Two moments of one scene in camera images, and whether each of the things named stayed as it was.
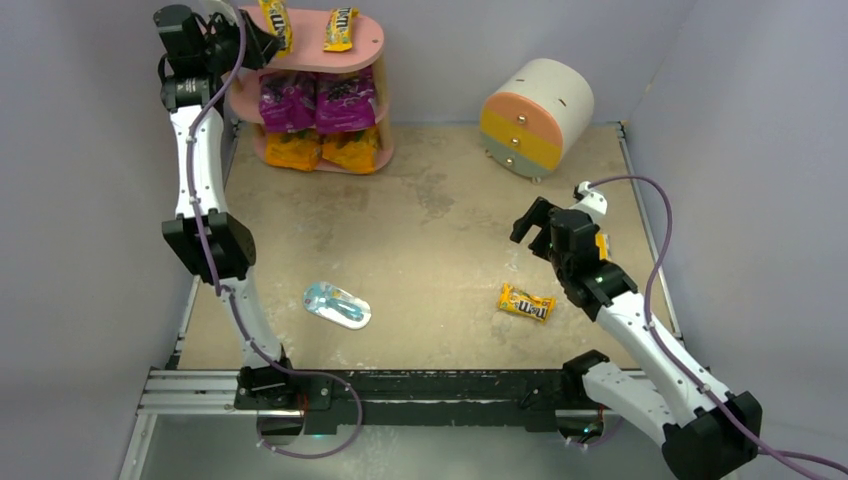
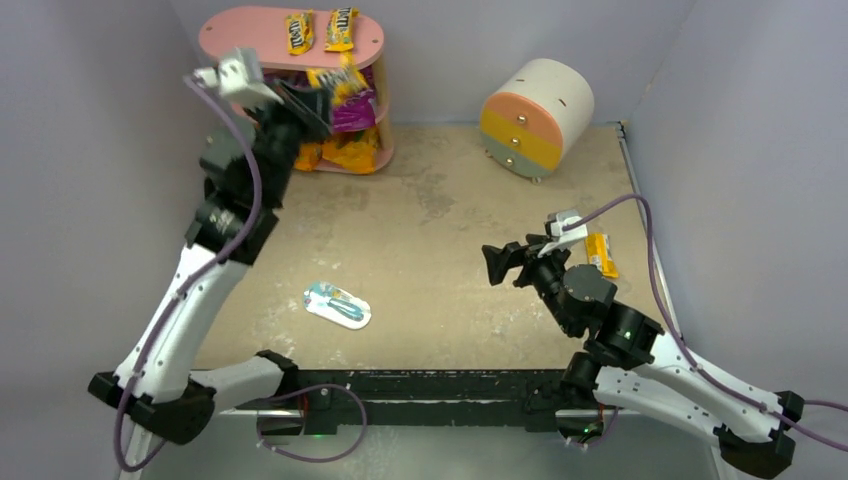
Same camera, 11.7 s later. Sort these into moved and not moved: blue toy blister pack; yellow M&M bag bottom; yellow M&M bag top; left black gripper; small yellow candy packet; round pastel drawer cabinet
Moved: yellow M&M bag top; left black gripper
Not moved: round pastel drawer cabinet; blue toy blister pack; small yellow candy packet; yellow M&M bag bottom
